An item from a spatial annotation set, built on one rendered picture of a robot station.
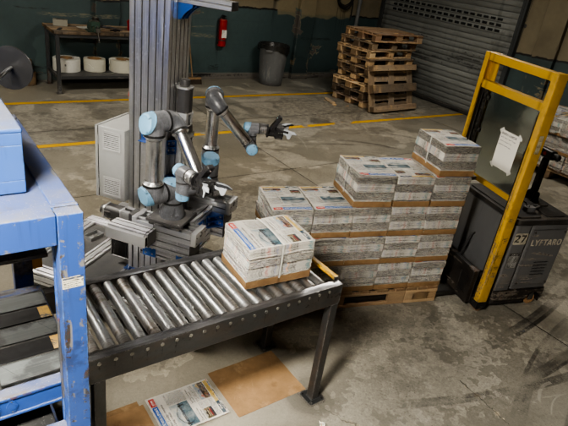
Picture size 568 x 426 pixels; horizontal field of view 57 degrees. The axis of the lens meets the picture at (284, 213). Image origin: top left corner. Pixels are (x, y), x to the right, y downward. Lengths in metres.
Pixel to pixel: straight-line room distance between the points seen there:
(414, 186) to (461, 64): 7.47
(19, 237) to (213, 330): 1.08
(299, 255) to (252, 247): 0.28
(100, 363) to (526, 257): 3.27
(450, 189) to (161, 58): 2.13
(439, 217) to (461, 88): 7.20
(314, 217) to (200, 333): 1.41
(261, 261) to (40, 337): 1.00
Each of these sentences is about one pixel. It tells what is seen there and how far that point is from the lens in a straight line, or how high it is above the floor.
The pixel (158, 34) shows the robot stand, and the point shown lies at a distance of 3.09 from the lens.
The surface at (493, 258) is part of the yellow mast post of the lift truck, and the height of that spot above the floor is 0.49.
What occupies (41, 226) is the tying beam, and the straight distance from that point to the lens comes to 1.62.
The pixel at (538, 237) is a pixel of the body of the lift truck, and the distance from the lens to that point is 4.43.
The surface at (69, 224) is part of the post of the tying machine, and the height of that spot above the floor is 1.52.
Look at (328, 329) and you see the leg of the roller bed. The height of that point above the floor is 0.52.
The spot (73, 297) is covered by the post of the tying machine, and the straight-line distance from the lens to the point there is 1.77.
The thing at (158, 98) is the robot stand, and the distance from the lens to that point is 3.16.
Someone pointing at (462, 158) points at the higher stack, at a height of 1.20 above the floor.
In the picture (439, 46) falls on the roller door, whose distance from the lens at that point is 11.35.
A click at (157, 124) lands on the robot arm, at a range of 2.85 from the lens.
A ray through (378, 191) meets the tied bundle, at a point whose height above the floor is 0.95.
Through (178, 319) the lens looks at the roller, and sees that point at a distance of 2.41.
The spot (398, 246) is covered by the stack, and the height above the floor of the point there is 0.51.
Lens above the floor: 2.29
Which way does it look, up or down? 26 degrees down
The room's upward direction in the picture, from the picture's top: 9 degrees clockwise
